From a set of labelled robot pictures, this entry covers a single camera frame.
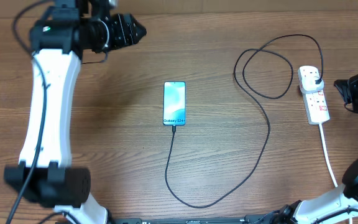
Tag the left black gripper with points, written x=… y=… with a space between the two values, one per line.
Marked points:
x=125 y=34

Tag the blue Galaxy smartphone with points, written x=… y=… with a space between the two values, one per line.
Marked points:
x=174 y=104

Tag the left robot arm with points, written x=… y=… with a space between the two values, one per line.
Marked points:
x=44 y=173

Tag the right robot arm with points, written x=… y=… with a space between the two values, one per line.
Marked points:
x=340 y=203

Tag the white power strip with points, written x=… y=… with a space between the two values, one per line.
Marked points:
x=315 y=103

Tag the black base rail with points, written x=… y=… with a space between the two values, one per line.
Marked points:
x=268 y=218

